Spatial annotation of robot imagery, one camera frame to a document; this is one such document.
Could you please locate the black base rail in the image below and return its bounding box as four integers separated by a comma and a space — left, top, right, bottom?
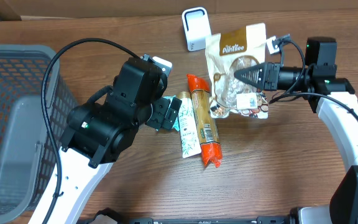
94, 215, 296, 224

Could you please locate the white barcode scanner stand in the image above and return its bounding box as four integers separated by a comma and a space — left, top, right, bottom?
181, 7, 211, 52

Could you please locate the orange pasta packet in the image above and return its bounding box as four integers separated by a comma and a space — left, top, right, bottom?
186, 74, 223, 168

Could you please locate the white tube with gold cap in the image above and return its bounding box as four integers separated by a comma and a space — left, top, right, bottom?
177, 91, 201, 158

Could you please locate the grey plastic shopping basket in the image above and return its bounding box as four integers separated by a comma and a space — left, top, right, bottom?
0, 45, 78, 223

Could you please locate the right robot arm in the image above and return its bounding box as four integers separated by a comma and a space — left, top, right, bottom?
234, 37, 358, 224

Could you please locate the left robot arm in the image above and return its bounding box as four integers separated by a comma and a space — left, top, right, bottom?
30, 55, 181, 223

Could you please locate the beige Pantree snack bag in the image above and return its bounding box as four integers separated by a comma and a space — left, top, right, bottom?
205, 23, 269, 119

